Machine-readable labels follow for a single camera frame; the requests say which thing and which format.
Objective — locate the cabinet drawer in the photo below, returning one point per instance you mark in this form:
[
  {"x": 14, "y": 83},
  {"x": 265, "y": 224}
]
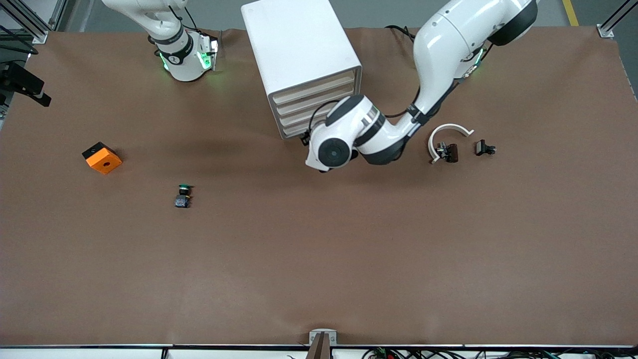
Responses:
[
  {"x": 294, "y": 128},
  {"x": 299, "y": 115},
  {"x": 299, "y": 103},
  {"x": 314, "y": 89}
]

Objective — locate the metal table edge rail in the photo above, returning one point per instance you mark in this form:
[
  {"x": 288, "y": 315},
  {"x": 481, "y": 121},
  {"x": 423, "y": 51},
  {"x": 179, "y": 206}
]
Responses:
[{"x": 99, "y": 346}]

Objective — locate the white drawer cabinet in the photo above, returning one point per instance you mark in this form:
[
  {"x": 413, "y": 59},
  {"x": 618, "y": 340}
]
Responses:
[{"x": 299, "y": 45}]

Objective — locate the orange black switch box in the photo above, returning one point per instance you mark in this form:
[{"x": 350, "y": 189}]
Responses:
[{"x": 104, "y": 162}]

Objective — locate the black square push button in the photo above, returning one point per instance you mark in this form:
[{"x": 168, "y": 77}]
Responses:
[{"x": 481, "y": 147}]

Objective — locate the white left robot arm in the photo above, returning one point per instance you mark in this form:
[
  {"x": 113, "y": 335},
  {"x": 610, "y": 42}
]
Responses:
[{"x": 443, "y": 45}]

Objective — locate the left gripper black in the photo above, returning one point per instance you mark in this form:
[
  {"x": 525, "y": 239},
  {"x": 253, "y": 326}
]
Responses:
[{"x": 304, "y": 140}]

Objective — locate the green push button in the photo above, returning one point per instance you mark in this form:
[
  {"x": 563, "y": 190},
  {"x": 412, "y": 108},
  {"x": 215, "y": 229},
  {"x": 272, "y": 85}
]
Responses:
[{"x": 182, "y": 201}]

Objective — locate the brown table cover sheet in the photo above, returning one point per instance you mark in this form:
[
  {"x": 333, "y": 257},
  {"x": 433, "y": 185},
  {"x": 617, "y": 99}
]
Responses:
[{"x": 319, "y": 249}]

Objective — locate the grey mount bracket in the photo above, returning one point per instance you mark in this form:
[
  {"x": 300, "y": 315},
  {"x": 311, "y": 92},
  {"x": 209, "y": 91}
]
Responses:
[{"x": 315, "y": 339}]

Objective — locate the white curved clamp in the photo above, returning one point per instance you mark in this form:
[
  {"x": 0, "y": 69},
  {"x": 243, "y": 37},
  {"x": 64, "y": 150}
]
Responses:
[{"x": 448, "y": 126}]

